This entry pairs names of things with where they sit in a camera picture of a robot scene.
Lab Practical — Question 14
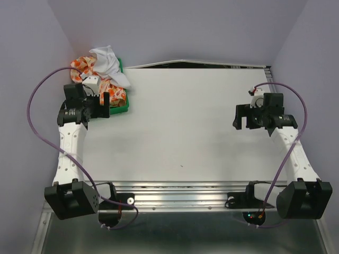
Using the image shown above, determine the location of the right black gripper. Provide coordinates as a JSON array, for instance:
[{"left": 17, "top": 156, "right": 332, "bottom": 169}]
[{"left": 231, "top": 103, "right": 268, "bottom": 130}]

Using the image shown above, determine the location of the white skirt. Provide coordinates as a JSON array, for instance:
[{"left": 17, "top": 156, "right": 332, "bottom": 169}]
[{"left": 89, "top": 46, "right": 131, "bottom": 89}]

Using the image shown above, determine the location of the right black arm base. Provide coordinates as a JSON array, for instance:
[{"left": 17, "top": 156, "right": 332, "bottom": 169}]
[{"left": 225, "top": 192, "right": 266, "bottom": 226}]

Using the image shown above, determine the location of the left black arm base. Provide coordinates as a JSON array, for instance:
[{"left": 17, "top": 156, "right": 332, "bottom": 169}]
[{"left": 98, "top": 193, "right": 139, "bottom": 231}]

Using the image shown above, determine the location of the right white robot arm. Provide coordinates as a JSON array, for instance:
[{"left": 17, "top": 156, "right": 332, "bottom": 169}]
[{"left": 228, "top": 90, "right": 333, "bottom": 224}]

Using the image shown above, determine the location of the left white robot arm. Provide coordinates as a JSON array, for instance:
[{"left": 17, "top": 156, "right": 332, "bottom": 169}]
[{"left": 44, "top": 81, "right": 110, "bottom": 220}]

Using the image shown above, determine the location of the green plastic bin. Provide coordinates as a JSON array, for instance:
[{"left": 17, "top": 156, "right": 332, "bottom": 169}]
[{"left": 110, "top": 58, "right": 129, "bottom": 115}]

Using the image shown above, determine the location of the orange floral skirt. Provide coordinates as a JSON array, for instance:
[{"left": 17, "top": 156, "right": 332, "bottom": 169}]
[{"left": 70, "top": 56, "right": 126, "bottom": 107}]

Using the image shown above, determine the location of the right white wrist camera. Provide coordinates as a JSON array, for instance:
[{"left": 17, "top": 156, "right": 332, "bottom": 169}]
[{"left": 248, "top": 88, "right": 265, "bottom": 108}]

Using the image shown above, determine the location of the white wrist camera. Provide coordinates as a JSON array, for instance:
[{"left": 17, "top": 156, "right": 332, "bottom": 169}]
[
  {"left": 248, "top": 88, "right": 265, "bottom": 108},
  {"left": 82, "top": 76, "right": 101, "bottom": 95}
]

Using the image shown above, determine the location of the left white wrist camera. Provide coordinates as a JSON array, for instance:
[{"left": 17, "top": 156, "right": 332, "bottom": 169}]
[{"left": 82, "top": 76, "right": 101, "bottom": 95}]

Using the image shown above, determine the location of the aluminium right side rail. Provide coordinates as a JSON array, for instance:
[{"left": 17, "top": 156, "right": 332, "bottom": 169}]
[{"left": 264, "top": 66, "right": 273, "bottom": 83}]

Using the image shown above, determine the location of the aluminium front rail frame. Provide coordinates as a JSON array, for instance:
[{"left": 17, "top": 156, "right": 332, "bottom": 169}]
[{"left": 32, "top": 182, "right": 332, "bottom": 253}]

